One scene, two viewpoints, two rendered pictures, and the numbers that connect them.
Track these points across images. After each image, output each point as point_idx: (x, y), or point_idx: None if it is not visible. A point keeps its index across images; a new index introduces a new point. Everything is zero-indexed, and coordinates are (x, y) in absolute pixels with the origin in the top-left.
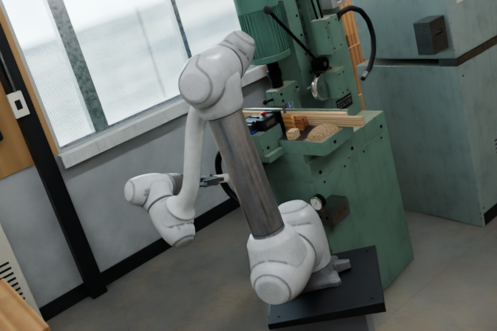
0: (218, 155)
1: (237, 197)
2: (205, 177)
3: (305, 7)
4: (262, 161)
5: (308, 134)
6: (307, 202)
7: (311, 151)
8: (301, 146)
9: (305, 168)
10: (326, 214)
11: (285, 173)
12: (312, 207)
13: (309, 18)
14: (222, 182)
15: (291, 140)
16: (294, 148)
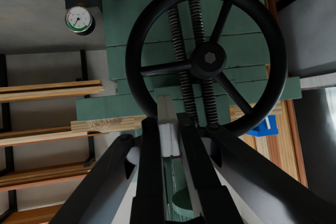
0: (263, 110)
1: (234, 1)
2: (187, 182)
3: (171, 217)
4: (174, 88)
5: (109, 125)
6: (126, 10)
7: (100, 103)
8: (118, 108)
9: (119, 71)
10: None
11: (161, 53)
12: (87, 9)
13: (168, 206)
14: (270, 34)
15: (138, 115)
16: (132, 103)
